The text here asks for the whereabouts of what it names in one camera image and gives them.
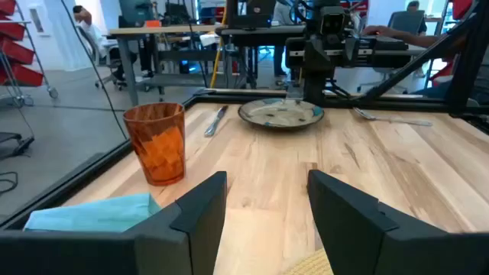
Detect long black hanging cable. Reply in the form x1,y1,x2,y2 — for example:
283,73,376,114
60,0,129,139

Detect black chair base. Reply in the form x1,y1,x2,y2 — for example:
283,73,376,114
0,131,35,160

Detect round woven straw placemat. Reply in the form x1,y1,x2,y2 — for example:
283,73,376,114
282,247,334,275

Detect person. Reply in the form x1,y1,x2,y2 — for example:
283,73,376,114
72,5,154,83
406,0,429,36
361,0,478,99

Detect grey office chair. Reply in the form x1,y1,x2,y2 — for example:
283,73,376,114
387,10,426,36

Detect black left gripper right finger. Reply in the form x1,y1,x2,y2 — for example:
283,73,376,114
307,170,489,275

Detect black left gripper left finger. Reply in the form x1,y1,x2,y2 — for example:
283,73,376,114
0,170,228,275

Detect orange faceted plastic cup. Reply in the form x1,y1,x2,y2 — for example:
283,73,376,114
122,102,186,187

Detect rack with red bins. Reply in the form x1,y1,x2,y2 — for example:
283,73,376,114
0,0,59,108

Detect patterned ceramic bowl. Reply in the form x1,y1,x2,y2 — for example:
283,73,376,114
238,98,325,131

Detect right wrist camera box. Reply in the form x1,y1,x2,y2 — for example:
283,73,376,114
319,12,347,37

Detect silver table knife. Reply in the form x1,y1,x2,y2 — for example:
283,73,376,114
204,105,229,138

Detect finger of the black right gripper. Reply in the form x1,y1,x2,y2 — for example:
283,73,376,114
304,36,332,76
343,37,360,64

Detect wooden desk with grey legs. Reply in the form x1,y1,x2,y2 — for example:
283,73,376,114
108,24,226,107

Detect black desk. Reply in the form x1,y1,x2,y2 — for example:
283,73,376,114
215,24,306,89

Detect teal cloth napkin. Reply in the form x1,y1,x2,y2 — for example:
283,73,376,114
23,192,163,233

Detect silver spoon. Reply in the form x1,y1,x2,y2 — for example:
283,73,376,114
353,107,434,128

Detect black laptop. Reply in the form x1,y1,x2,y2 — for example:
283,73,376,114
225,0,277,30

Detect dark monitor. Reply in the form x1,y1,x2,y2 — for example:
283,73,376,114
118,0,154,28

